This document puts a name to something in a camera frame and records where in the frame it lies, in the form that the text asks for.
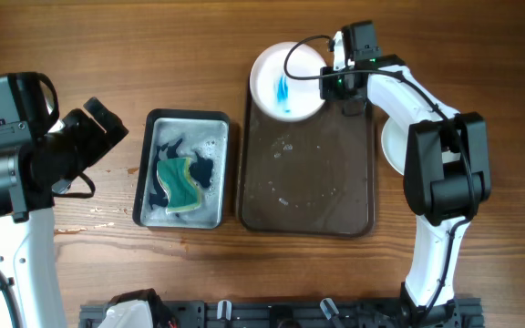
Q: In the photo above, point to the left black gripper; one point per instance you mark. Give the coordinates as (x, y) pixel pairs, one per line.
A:
(116, 131)

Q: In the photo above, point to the black soapy water tray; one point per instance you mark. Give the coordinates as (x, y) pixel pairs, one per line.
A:
(202, 136)

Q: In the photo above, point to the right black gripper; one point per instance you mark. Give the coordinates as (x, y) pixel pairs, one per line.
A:
(327, 91)

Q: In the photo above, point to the white plate blue streak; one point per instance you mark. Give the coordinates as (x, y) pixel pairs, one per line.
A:
(277, 95)

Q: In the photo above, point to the brown serving tray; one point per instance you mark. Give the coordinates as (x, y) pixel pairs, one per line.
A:
(313, 177)

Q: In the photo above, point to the green yellow sponge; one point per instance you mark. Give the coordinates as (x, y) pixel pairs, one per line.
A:
(181, 190)

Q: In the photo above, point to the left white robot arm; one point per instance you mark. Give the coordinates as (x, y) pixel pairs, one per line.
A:
(29, 289)

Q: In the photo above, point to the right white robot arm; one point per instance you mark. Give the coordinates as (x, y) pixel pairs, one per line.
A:
(446, 173)

